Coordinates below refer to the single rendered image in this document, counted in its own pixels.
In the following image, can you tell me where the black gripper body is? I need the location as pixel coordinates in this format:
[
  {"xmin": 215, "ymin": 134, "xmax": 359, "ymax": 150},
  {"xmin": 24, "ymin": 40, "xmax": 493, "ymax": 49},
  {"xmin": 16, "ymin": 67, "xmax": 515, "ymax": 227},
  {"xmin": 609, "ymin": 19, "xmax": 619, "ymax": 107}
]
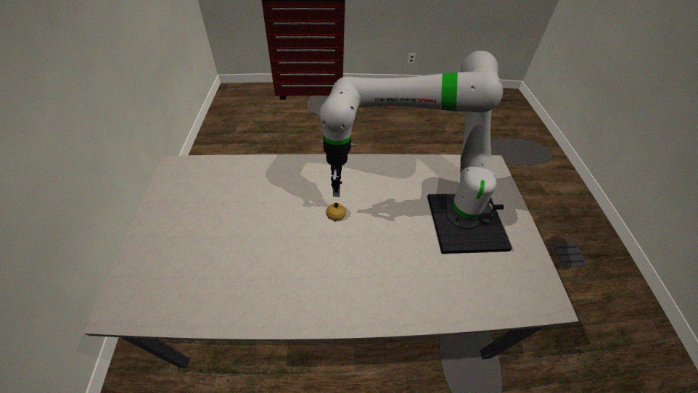
[{"xmin": 326, "ymin": 153, "xmax": 348, "ymax": 174}]

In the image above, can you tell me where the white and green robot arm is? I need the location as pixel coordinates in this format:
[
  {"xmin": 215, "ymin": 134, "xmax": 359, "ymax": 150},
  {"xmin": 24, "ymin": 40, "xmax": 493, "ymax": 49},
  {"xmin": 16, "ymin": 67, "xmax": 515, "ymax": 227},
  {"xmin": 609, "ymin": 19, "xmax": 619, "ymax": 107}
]
[{"xmin": 319, "ymin": 51, "xmax": 504, "ymax": 230}]

